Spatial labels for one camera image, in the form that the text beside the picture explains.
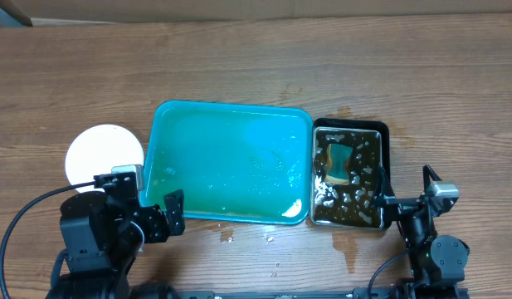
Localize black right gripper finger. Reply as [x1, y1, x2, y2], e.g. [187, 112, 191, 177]
[422, 164, 441, 195]
[372, 165, 395, 206]

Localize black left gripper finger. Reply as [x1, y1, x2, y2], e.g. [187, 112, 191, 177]
[163, 189, 185, 236]
[94, 174, 139, 203]

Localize pink plate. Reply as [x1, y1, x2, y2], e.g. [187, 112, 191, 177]
[65, 125, 144, 190]

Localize green yellow sponge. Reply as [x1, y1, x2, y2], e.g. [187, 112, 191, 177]
[324, 144, 352, 185]

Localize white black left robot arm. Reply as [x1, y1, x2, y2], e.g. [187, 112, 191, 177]
[47, 171, 185, 299]

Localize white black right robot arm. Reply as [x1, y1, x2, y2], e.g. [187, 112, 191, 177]
[367, 164, 470, 298]

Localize black water basin tray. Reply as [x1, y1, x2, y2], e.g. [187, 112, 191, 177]
[310, 118, 390, 230]

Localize teal plastic tray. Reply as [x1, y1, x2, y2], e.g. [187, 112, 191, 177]
[140, 100, 313, 225]

